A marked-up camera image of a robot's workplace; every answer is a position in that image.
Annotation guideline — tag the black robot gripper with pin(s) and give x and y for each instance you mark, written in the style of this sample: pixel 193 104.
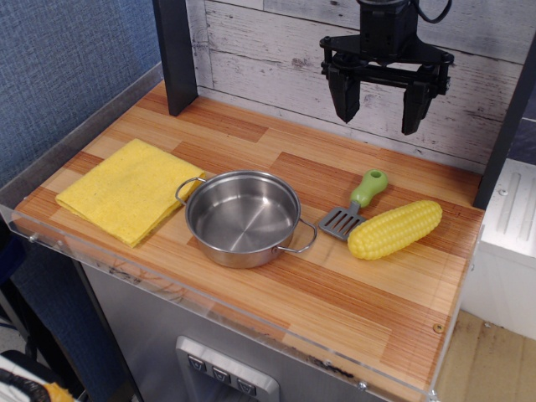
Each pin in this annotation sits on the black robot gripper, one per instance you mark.
pixel 387 51

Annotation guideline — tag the yellow cloth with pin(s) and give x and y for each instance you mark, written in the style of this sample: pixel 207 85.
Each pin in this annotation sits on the yellow cloth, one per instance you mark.
pixel 132 191

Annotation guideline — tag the small stainless steel pot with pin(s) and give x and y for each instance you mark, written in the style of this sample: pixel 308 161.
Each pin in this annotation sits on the small stainless steel pot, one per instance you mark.
pixel 244 219

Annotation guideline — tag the yellow plastic corn cob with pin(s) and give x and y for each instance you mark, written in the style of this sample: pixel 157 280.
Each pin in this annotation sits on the yellow plastic corn cob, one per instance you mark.
pixel 394 230

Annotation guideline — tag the white ribbed box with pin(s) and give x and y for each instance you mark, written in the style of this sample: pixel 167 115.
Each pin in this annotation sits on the white ribbed box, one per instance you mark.
pixel 500 286

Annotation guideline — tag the clear acrylic front guard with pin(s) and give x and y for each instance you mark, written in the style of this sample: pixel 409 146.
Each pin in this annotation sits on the clear acrylic front guard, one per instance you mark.
pixel 368 319

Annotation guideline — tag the stainless steel cabinet front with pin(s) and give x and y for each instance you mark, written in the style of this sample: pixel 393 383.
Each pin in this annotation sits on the stainless steel cabinet front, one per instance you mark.
pixel 146 323

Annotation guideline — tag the silver control button panel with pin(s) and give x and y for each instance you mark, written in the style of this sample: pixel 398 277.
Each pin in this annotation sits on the silver control button panel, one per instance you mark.
pixel 210 375

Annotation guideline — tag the green handled grey toy spatula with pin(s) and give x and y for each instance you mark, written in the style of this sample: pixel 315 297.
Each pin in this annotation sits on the green handled grey toy spatula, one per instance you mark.
pixel 340 222

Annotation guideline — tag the dark grey right post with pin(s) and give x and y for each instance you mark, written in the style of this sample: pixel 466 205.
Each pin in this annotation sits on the dark grey right post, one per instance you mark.
pixel 516 139

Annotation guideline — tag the dark grey post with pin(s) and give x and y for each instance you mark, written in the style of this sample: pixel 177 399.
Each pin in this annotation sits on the dark grey post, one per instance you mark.
pixel 174 39
pixel 516 139

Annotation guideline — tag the dark grey left post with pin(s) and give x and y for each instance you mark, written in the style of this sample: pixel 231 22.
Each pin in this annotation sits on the dark grey left post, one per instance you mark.
pixel 174 39

